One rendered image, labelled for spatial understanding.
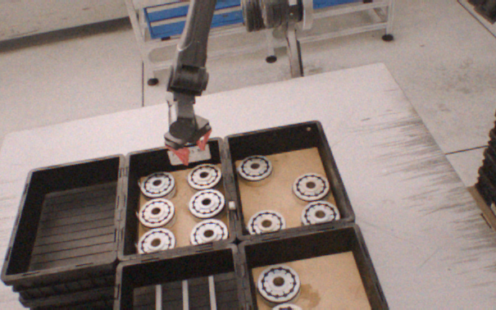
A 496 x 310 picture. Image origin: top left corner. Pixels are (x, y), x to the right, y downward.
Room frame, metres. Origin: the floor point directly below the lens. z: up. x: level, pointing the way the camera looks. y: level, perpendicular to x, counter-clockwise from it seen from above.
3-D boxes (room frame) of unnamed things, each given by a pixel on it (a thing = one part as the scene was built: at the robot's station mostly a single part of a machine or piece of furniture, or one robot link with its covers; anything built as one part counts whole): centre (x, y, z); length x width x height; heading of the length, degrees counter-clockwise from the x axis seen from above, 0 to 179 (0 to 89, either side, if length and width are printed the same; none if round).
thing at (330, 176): (0.94, -0.10, 0.87); 0.40 x 0.30 x 0.11; 0
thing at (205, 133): (0.94, 0.12, 1.10); 0.07 x 0.07 x 0.09; 45
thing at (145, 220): (0.94, 0.27, 0.86); 0.10 x 0.10 x 0.01
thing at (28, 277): (0.94, 0.50, 0.92); 0.40 x 0.30 x 0.02; 0
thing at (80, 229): (0.94, 0.50, 0.87); 0.40 x 0.30 x 0.11; 0
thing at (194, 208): (0.94, 0.13, 0.86); 0.10 x 0.10 x 0.01
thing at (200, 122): (0.93, 0.13, 1.17); 0.10 x 0.07 x 0.07; 135
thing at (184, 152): (0.92, 0.14, 1.10); 0.07 x 0.07 x 0.09; 45
